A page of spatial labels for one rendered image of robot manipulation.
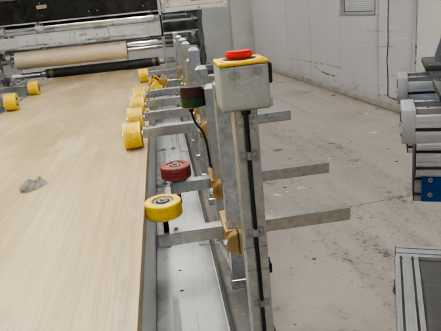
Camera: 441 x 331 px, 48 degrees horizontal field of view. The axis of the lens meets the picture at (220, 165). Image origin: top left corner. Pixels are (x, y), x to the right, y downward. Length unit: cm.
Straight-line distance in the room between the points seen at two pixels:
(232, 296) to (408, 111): 65
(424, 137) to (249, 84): 77
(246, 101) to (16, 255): 52
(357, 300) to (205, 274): 113
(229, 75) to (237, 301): 55
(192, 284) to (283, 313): 100
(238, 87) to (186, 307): 68
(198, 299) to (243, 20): 949
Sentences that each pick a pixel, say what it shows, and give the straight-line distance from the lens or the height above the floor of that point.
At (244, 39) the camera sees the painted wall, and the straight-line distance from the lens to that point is 1057.
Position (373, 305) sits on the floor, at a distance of 234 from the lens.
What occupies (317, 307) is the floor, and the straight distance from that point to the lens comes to 231.
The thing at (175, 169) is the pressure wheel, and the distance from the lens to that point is 129.
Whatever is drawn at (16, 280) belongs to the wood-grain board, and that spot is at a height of 90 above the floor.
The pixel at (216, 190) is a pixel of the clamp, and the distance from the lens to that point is 127.
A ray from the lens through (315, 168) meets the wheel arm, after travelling 139.
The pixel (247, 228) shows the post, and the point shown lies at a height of 96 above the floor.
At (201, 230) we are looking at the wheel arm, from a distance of 111.
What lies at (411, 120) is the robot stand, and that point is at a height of 97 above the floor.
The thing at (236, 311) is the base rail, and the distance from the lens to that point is 106.
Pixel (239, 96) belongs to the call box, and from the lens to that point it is 71.
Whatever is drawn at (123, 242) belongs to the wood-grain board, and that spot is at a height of 90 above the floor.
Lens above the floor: 130
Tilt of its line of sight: 18 degrees down
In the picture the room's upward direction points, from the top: 6 degrees counter-clockwise
